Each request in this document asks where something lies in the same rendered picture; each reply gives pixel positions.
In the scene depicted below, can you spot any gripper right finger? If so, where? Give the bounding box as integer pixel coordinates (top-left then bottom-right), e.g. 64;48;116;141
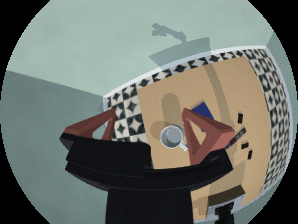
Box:
182;108;235;165

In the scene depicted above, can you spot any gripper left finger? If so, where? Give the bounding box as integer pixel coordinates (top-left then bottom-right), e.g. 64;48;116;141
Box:
64;108;116;140

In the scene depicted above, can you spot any dark blue flat rectangular pad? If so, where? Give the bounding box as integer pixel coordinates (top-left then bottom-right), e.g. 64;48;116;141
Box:
191;102;214;119

